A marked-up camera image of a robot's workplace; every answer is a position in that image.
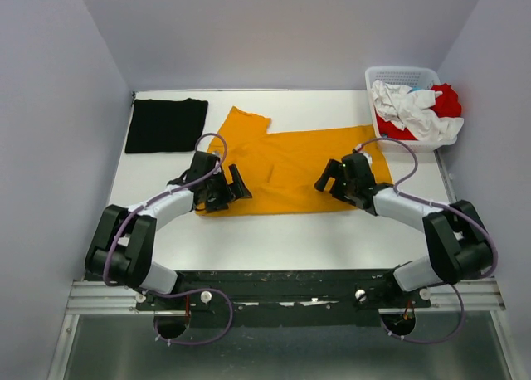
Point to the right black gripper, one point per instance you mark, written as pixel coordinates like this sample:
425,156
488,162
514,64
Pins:
334,168

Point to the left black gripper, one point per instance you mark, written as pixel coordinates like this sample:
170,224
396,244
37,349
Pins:
237,186

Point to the yellow t shirt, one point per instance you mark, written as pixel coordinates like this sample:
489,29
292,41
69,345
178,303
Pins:
280,169

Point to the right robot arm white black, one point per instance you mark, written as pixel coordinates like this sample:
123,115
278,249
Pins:
457,244

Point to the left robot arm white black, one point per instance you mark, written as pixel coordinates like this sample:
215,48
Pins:
121,251

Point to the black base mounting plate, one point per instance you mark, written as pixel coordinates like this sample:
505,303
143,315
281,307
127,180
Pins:
273,299

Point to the folded black t shirt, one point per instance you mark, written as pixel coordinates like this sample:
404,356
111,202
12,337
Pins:
165,126

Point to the white t shirt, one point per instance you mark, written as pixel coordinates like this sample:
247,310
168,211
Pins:
408,110

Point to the white plastic laundry basket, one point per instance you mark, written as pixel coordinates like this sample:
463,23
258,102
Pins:
402,103

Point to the red t shirt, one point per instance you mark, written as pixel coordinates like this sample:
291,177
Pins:
446,102

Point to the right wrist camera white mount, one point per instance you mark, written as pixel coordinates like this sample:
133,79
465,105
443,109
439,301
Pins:
367,155

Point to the aluminium extrusion rail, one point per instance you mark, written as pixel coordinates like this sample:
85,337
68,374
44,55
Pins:
90,297

